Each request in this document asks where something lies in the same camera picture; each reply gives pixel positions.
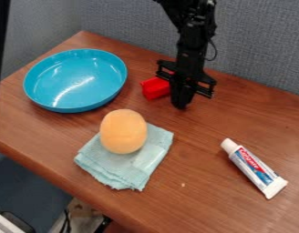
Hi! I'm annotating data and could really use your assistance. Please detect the orange egg-shaped ball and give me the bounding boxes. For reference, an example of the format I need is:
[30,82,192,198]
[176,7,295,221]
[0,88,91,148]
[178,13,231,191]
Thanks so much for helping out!
[99,109,146,154]

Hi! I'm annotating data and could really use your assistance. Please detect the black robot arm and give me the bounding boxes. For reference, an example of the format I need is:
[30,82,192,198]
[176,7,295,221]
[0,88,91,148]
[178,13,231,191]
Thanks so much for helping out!
[153,0,216,109]

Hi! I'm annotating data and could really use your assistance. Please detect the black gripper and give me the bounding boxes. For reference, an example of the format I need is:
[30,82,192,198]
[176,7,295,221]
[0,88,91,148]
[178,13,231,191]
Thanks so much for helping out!
[156,43,216,109]

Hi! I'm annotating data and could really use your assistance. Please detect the light blue folded cloth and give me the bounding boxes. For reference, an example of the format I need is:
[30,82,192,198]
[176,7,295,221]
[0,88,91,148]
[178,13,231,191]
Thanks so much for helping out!
[74,124,173,191]

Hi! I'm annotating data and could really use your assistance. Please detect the red rectangular block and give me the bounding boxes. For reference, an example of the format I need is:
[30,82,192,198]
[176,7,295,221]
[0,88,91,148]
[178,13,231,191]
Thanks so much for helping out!
[140,76,169,100]

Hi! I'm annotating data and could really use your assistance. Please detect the blue plate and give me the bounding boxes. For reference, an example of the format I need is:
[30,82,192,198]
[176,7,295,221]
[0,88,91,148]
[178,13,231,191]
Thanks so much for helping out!
[22,48,128,113]

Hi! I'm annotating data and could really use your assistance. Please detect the white toothpaste tube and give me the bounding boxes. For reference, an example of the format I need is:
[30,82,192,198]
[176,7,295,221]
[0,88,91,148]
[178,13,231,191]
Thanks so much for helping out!
[220,138,288,199]

